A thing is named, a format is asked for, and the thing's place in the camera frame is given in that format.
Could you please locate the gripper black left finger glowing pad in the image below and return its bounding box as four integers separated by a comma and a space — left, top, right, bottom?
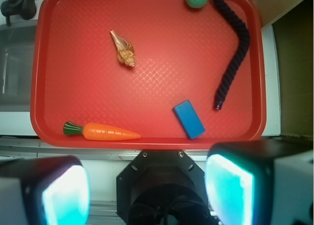
0, 156, 91, 225

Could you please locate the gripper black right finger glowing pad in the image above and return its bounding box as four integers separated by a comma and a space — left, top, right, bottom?
205, 139, 314, 225

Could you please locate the orange plastic toy carrot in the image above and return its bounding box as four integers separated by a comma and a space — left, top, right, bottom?
63, 121, 141, 141

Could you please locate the blue rectangular block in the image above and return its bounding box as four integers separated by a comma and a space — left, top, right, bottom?
173, 100, 206, 139

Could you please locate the red plastic tray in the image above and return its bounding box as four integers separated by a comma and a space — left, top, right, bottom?
30, 0, 266, 150

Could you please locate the grey metal sink basin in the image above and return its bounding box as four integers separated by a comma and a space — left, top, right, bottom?
0, 25, 36, 112

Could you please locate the tan spiral seashell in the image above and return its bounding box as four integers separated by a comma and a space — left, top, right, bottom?
110, 30, 135, 67

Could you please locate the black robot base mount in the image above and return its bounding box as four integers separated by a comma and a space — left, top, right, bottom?
116, 150, 217, 225

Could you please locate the dark purple rope piece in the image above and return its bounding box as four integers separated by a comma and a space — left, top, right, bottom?
211, 0, 251, 110

